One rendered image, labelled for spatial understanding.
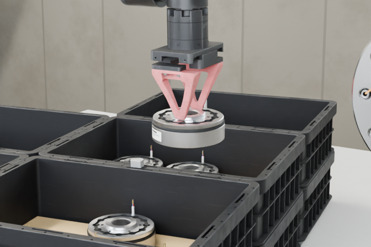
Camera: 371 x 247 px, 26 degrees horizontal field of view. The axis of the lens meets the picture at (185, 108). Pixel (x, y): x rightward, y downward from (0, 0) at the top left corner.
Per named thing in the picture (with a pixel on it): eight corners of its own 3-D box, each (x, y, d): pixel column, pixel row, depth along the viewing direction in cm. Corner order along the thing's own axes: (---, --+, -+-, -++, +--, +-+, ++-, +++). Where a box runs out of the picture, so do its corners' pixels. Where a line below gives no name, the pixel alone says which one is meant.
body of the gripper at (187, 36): (149, 64, 110) (148, 10, 108) (184, 51, 118) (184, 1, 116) (191, 68, 107) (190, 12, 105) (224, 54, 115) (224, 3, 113)
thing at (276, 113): (335, 153, 178) (337, 103, 176) (305, 194, 151) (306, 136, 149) (170, 136, 192) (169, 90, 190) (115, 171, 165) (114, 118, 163)
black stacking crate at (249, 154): (304, 195, 151) (306, 137, 149) (260, 254, 124) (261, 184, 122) (114, 172, 165) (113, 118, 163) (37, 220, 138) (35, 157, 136)
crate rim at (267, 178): (307, 146, 149) (307, 133, 148) (262, 196, 122) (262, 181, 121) (113, 126, 163) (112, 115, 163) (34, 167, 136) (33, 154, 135)
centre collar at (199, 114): (211, 114, 115) (211, 110, 115) (195, 123, 111) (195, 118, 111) (181, 110, 118) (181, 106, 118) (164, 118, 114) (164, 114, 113)
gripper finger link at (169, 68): (151, 120, 112) (149, 54, 110) (176, 108, 118) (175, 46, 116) (194, 126, 109) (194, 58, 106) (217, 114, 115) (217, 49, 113)
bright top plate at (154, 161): (172, 162, 156) (172, 160, 156) (144, 177, 147) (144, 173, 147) (128, 155, 161) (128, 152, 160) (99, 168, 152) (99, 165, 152)
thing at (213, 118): (235, 115, 117) (235, 111, 116) (203, 133, 108) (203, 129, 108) (174, 107, 121) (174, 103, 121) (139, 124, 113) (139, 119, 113)
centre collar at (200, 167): (208, 167, 151) (208, 165, 151) (198, 175, 147) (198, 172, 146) (184, 165, 153) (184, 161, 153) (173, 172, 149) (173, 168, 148)
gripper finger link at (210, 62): (159, 116, 114) (158, 51, 112) (183, 105, 120) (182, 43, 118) (202, 122, 111) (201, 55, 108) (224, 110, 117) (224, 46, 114)
